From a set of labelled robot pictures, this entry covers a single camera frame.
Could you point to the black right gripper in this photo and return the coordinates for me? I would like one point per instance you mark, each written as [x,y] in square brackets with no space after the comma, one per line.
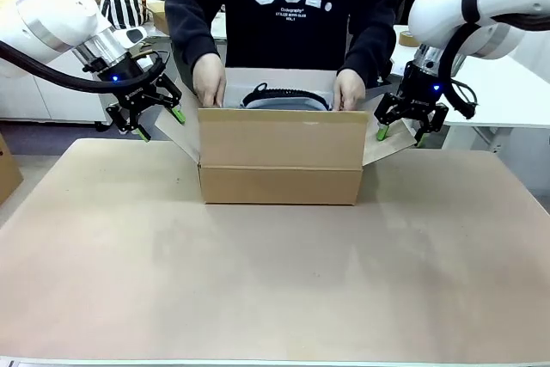
[423,89]

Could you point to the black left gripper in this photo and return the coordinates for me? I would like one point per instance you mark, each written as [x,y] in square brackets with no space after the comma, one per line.
[129,87]

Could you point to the grey black zippered pouch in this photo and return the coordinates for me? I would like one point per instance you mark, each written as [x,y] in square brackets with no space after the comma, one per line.
[279,100]

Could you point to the brown cardboard shipping box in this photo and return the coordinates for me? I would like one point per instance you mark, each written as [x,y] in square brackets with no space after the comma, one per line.
[279,148]

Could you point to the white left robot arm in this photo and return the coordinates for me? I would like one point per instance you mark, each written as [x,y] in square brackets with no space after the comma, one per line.
[47,10]

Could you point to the person's left forearm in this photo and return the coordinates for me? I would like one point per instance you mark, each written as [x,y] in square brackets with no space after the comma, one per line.
[369,49]

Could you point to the person's right forearm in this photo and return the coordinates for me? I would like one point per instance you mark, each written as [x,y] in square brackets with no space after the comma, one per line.
[193,40]

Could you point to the small open cardboard box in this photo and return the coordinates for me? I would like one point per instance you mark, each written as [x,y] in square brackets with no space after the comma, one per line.
[160,19]

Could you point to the person's left hand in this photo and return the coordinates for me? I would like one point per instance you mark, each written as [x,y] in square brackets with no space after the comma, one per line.
[350,89]

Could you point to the person's right hand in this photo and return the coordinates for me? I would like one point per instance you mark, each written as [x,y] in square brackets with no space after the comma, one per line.
[210,81]

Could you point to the white side table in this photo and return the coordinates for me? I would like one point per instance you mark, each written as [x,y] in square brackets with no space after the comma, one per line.
[507,96]

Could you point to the white cabinet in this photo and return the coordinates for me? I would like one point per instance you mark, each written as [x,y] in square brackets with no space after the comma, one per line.
[51,100]

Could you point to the navy CGP sweatshirt torso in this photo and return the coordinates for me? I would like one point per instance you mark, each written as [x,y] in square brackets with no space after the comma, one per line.
[292,32]

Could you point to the cardboard carton with red print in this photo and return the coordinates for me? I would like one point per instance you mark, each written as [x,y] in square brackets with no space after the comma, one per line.
[8,173]

